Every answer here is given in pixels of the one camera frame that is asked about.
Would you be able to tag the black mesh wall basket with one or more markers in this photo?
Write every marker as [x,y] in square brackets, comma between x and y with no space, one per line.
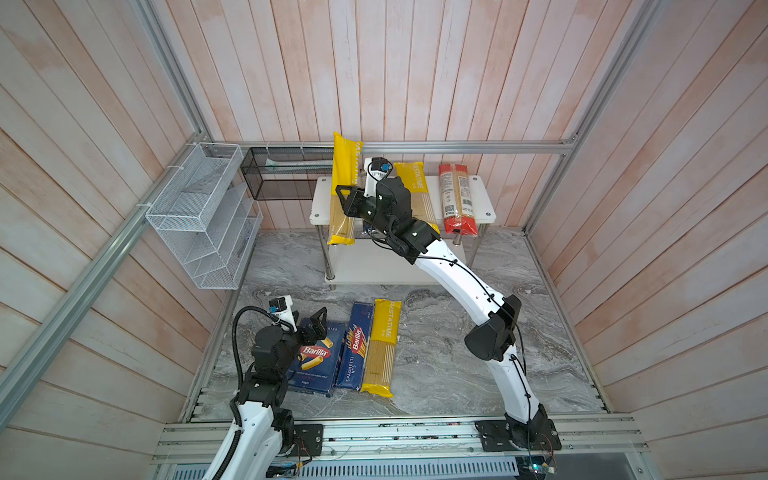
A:
[276,173]

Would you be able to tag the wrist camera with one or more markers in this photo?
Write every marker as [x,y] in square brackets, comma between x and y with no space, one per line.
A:
[282,308]
[376,169]

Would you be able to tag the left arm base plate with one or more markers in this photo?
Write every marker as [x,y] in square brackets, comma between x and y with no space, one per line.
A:
[305,440]

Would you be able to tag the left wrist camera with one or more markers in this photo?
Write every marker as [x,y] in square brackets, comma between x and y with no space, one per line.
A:
[282,308]

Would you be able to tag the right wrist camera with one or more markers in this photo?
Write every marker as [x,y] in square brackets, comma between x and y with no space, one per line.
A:
[376,169]

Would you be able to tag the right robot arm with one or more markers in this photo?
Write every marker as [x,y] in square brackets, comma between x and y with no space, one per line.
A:
[492,340]

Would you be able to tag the red spaghetti bag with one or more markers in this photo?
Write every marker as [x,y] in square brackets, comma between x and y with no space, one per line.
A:
[456,199]

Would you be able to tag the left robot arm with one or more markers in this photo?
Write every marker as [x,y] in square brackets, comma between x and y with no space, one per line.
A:
[261,442]

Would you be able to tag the white wire mesh organizer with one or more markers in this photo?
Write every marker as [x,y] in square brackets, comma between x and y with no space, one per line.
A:
[208,223]

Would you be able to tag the blue Barilla rigatoni box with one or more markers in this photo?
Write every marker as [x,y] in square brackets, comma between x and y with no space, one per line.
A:
[315,368]

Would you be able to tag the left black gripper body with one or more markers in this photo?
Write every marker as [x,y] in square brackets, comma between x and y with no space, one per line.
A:
[291,343]

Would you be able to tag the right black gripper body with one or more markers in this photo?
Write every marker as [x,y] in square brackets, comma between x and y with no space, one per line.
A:
[379,223]

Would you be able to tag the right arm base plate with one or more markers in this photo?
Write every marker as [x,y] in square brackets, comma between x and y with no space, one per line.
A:
[511,435]

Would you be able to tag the blue Barilla spaghetti box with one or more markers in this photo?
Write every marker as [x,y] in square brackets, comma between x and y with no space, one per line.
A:
[355,345]

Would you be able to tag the yellow Pastatime spaghetti bag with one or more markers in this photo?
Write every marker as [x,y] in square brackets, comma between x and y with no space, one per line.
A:
[415,180]
[381,350]
[345,165]

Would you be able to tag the aluminium mounting rail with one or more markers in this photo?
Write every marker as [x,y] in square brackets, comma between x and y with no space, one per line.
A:
[411,437]

